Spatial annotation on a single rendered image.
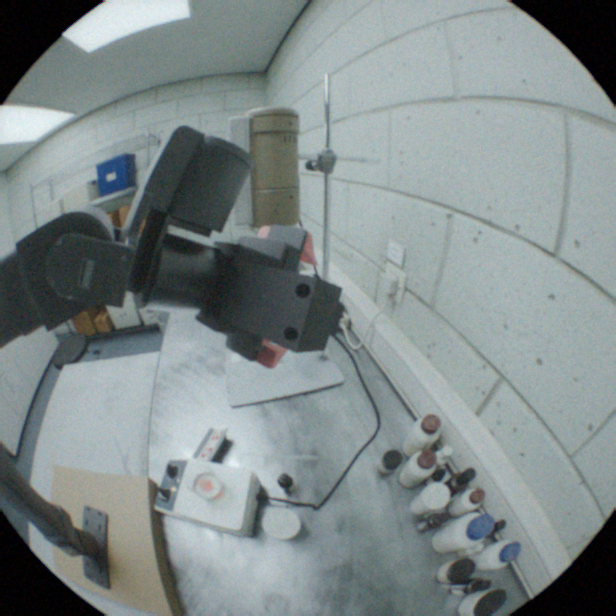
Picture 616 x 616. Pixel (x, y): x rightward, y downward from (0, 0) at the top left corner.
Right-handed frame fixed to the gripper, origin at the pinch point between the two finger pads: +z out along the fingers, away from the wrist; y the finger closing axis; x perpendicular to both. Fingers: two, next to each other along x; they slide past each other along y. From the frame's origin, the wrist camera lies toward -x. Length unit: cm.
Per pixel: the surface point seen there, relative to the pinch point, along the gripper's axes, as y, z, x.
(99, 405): -45, -13, 50
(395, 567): -39.5, 5.9, -29.5
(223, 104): 150, 54, 180
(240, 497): -32.2, -2.8, -0.6
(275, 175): 18.7, 1.2, 12.4
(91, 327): -89, 16, 259
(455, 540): -28.3, 6.5, -34.7
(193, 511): -36.2, -9.6, 2.9
